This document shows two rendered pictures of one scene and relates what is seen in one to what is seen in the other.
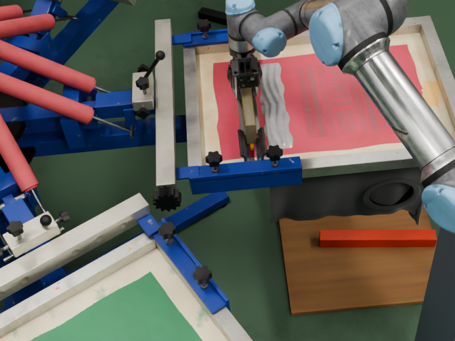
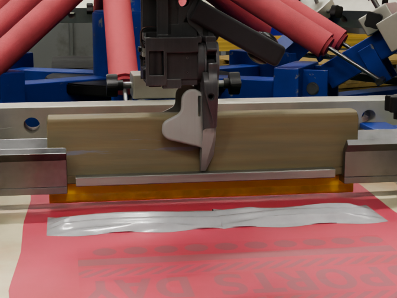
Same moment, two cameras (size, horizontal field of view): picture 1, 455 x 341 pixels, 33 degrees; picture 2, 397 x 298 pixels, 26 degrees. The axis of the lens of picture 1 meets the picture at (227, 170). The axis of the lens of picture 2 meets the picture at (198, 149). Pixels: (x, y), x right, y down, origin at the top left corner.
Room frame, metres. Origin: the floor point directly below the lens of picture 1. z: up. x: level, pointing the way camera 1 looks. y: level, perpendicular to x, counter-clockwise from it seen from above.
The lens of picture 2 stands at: (1.47, -1.03, 1.20)
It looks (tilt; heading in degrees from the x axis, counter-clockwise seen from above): 11 degrees down; 80
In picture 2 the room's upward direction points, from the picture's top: straight up
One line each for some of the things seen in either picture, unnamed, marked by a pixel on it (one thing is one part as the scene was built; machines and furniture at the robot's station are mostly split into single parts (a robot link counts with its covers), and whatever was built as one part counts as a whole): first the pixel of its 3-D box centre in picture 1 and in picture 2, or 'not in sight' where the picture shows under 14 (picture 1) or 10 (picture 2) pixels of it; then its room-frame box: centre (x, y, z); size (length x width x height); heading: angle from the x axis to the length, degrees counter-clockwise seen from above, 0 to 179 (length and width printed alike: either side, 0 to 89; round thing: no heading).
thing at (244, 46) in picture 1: (243, 38); not in sight; (1.62, -0.08, 1.23); 0.08 x 0.08 x 0.05
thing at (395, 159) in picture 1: (319, 95); not in sight; (1.64, -0.29, 0.97); 0.79 x 0.58 x 0.04; 89
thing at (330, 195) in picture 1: (345, 185); not in sight; (1.45, -0.34, 0.77); 0.46 x 0.09 x 0.36; 89
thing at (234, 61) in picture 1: (244, 63); (181, 33); (1.61, -0.08, 1.15); 0.09 x 0.08 x 0.12; 179
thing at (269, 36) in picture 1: (269, 32); not in sight; (1.54, -0.14, 1.31); 0.11 x 0.11 x 0.08; 29
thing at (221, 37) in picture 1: (231, 41); not in sight; (1.92, -0.06, 0.98); 0.30 x 0.05 x 0.07; 89
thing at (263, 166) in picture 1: (246, 174); not in sight; (1.36, -0.05, 0.98); 0.30 x 0.05 x 0.07; 89
